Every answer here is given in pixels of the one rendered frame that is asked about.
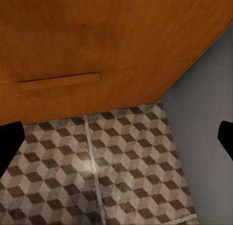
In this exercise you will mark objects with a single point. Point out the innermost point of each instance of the cabinet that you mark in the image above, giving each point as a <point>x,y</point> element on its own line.
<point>66,58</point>

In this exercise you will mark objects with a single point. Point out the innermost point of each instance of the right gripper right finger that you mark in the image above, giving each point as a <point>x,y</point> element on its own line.
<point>225,136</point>

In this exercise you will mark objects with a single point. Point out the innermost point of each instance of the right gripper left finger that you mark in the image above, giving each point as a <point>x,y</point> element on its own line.
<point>11,138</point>

